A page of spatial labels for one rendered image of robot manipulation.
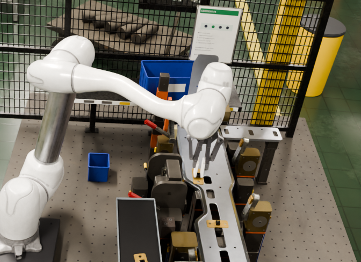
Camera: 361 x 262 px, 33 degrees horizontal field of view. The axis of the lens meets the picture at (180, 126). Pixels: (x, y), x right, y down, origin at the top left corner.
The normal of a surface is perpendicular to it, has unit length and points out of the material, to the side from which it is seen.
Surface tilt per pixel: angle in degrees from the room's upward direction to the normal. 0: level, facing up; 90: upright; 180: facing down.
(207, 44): 90
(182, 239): 0
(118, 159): 0
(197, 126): 89
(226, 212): 0
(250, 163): 90
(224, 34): 90
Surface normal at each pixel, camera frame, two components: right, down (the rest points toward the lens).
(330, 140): 0.14, -0.81
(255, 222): 0.11, 0.58
